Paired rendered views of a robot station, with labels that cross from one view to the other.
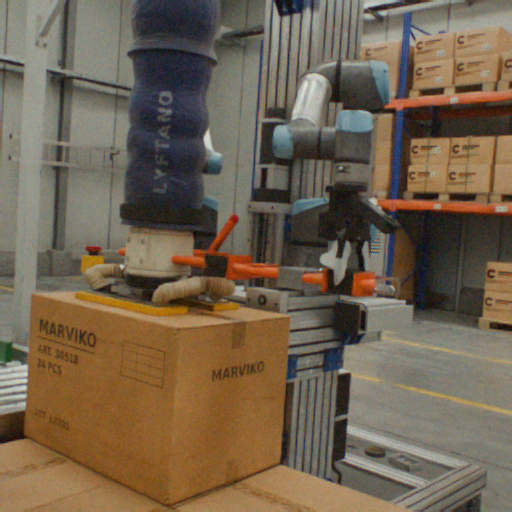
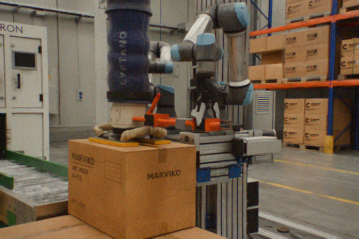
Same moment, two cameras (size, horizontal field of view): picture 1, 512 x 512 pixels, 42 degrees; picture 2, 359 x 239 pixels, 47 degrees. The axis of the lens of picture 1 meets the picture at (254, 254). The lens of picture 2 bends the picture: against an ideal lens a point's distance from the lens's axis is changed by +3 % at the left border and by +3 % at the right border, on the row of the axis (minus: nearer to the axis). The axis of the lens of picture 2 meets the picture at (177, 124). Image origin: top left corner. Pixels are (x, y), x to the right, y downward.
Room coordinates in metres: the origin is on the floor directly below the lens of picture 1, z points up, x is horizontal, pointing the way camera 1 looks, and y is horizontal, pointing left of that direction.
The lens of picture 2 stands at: (-0.20, -0.41, 1.17)
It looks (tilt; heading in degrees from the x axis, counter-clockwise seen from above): 3 degrees down; 12
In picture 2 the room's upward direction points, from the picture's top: straight up
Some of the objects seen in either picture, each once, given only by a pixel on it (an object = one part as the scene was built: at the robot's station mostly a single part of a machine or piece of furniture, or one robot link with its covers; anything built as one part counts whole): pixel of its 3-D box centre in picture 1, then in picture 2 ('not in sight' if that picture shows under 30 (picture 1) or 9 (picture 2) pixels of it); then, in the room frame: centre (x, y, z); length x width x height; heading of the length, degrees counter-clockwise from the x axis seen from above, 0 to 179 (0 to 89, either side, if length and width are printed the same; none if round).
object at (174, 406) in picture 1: (153, 377); (129, 180); (1.78, 0.25, 0.75); 0.60 x 0.40 x 0.40; 50
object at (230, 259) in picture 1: (227, 265); (156, 120); (1.62, 0.06, 1.08); 0.10 x 0.08 x 0.06; 140
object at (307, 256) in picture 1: (308, 257); (215, 114); (2.03, -0.16, 1.09); 0.15 x 0.15 x 0.10
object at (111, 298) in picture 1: (129, 296); (112, 138); (1.71, 0.32, 0.97); 0.34 x 0.10 x 0.05; 50
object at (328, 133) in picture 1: (346, 144); (208, 52); (1.51, -0.19, 1.37); 0.11 x 0.11 x 0.08; 80
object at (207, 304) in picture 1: (183, 294); (144, 136); (1.85, 0.19, 0.97); 0.34 x 0.10 x 0.05; 50
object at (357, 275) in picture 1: (348, 282); (205, 124); (1.39, -0.20, 1.07); 0.08 x 0.07 x 0.05; 50
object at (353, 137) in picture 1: (353, 138); (205, 48); (1.41, -0.19, 1.38); 0.09 x 0.08 x 0.11; 170
